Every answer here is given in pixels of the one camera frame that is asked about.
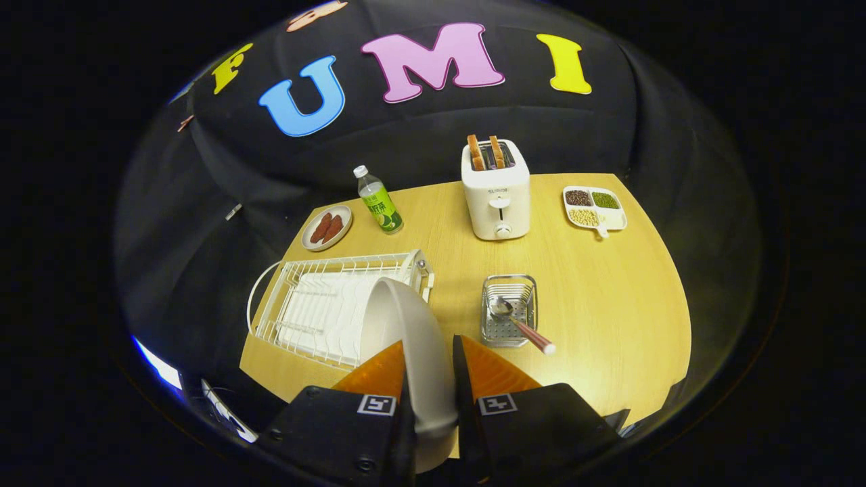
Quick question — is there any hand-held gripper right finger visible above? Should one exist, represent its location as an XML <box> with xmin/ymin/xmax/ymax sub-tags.
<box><xmin>452</xmin><ymin>335</ymin><xmax>630</xmax><ymax>484</ymax></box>

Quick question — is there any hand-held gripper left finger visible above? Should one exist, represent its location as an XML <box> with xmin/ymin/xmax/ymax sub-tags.
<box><xmin>260</xmin><ymin>340</ymin><xmax>417</xmax><ymax>487</ymax></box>

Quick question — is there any metal wire basket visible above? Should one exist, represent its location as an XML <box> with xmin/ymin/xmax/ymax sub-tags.
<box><xmin>480</xmin><ymin>274</ymin><xmax>539</xmax><ymax>348</ymax></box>

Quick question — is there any metal spoon with striped handle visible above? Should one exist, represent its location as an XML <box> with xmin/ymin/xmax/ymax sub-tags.
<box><xmin>488</xmin><ymin>296</ymin><xmax>557</xmax><ymax>356</ymax></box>

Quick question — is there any white wire dish rack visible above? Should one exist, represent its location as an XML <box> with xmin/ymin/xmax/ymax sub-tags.
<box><xmin>247</xmin><ymin>249</ymin><xmax>435</xmax><ymax>371</ymax></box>

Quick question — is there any small beige plate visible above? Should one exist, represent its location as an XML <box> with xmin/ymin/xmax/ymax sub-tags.
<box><xmin>301</xmin><ymin>204</ymin><xmax>353</xmax><ymax>252</ymax></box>

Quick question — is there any white divided dish with beans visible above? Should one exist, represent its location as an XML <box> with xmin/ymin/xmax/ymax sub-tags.
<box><xmin>563</xmin><ymin>186</ymin><xmax>628</xmax><ymax>239</ymax></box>

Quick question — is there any white toaster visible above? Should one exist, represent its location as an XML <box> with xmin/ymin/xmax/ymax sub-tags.
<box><xmin>461</xmin><ymin>139</ymin><xmax>532</xmax><ymax>241</ymax></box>

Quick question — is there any green label drink bottle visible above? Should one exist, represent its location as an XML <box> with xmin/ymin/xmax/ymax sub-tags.
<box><xmin>352</xmin><ymin>165</ymin><xmax>405</xmax><ymax>235</ymax></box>

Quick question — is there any black backdrop cloth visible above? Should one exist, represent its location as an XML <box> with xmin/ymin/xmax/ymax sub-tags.
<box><xmin>115</xmin><ymin>0</ymin><xmax>762</xmax><ymax>407</ymax></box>

